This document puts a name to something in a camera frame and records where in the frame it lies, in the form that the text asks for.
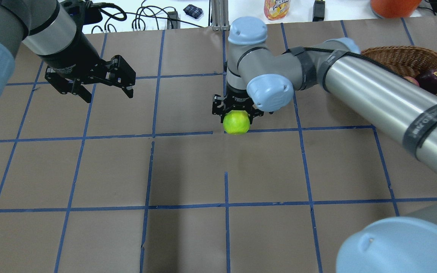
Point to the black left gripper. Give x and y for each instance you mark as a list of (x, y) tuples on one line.
[(73, 57)]

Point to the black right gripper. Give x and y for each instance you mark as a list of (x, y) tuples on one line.
[(236, 96)]

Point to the green apple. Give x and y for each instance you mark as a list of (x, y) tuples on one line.
[(236, 122)]

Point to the red apple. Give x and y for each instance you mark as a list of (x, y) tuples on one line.
[(412, 80)]

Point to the dark purple apple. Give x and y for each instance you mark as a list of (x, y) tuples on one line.
[(428, 80)]

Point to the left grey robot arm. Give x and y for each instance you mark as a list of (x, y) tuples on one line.
[(52, 30)]

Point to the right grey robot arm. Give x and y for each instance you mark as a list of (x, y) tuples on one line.
[(258, 81)]

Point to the woven wicker basket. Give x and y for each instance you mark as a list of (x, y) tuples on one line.
[(405, 60)]

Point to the orange juice bottle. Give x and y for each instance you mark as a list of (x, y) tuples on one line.
[(276, 9)]

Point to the dark blue pouch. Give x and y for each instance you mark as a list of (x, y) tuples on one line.
[(193, 11)]

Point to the black power adapter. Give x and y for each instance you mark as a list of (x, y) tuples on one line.
[(318, 10)]

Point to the orange bucket with lid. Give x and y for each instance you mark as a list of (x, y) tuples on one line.
[(394, 8)]

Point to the aluminium frame post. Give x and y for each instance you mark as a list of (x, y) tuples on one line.
[(219, 12)]

